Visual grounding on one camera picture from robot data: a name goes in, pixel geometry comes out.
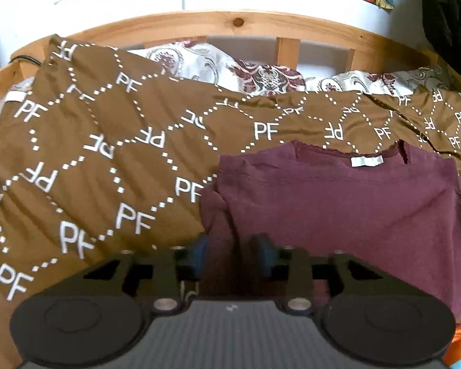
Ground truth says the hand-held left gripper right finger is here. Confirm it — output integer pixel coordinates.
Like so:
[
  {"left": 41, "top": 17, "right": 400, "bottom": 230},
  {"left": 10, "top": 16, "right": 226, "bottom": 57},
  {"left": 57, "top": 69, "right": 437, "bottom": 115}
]
[{"left": 250, "top": 232, "right": 385, "bottom": 314}]

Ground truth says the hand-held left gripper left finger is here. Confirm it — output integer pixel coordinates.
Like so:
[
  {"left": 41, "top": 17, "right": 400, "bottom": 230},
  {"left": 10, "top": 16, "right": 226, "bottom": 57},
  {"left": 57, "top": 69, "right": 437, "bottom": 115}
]
[{"left": 81, "top": 234, "right": 212, "bottom": 315}]

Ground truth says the maroon sweater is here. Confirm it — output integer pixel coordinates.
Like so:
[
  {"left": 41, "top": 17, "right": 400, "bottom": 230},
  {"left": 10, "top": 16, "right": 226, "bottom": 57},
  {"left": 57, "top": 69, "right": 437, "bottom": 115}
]
[{"left": 199, "top": 140, "right": 461, "bottom": 321}]

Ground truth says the brown printed blanket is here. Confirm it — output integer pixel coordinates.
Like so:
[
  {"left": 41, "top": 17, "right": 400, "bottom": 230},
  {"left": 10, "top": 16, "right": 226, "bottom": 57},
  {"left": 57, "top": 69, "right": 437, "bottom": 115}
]
[{"left": 0, "top": 34, "right": 461, "bottom": 369}]

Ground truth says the black padded jacket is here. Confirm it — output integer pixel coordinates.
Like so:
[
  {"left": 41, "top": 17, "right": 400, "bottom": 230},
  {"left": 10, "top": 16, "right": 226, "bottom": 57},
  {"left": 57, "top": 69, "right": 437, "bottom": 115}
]
[{"left": 419, "top": 0, "right": 461, "bottom": 73}]

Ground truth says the floral patterned bedsheet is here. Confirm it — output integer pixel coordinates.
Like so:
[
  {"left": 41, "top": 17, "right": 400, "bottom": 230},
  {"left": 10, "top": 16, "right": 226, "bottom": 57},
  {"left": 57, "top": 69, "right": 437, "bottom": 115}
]
[{"left": 0, "top": 41, "right": 456, "bottom": 150}]

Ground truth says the wooden bed frame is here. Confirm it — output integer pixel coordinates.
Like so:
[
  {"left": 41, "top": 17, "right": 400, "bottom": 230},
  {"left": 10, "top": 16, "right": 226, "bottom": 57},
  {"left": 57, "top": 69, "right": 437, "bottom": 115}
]
[{"left": 0, "top": 10, "right": 461, "bottom": 98}]

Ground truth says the black cable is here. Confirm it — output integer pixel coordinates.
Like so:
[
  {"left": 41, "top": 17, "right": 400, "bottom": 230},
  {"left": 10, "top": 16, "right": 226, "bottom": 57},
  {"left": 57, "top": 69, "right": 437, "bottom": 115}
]
[{"left": 10, "top": 54, "right": 45, "bottom": 66}]

